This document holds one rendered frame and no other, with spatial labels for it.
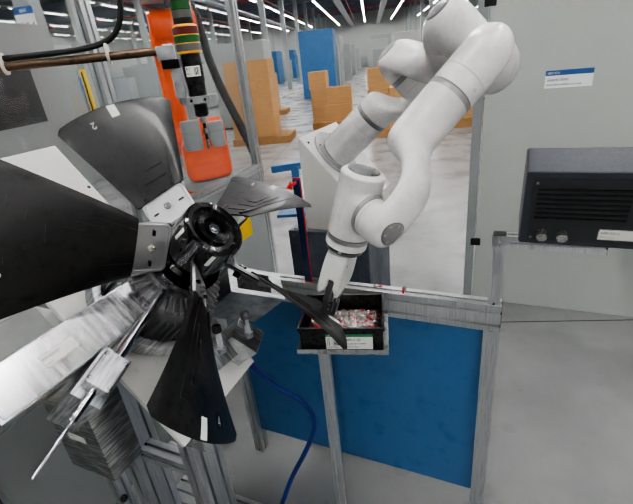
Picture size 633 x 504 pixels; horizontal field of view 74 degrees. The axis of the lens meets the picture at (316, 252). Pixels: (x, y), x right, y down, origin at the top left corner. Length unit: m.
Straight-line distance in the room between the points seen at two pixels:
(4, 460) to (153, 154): 1.03
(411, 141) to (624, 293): 2.24
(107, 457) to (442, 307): 0.91
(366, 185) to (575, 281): 2.18
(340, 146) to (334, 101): 8.68
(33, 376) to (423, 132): 0.73
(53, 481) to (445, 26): 1.69
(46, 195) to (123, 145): 0.26
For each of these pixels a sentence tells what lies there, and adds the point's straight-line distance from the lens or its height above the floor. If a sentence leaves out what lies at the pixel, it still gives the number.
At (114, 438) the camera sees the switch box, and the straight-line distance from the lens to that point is 1.18.
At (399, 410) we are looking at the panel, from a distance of 1.51.
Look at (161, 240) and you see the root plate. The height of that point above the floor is 1.22.
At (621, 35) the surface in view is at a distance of 2.49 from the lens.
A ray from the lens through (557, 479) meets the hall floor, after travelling 1.96.
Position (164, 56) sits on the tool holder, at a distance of 0.84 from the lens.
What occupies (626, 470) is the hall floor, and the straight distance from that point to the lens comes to 2.08.
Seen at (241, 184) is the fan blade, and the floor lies 1.21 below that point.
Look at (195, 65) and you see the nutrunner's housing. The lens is 0.84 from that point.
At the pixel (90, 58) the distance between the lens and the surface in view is 0.87.
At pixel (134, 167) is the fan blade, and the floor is 1.33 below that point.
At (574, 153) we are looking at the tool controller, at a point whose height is 1.25.
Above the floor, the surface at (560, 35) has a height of 1.47.
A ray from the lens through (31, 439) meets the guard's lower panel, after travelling 1.62.
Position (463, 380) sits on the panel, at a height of 0.58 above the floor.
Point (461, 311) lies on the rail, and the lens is 1.20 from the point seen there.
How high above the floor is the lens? 1.48
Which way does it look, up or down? 25 degrees down
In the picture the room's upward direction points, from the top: 6 degrees counter-clockwise
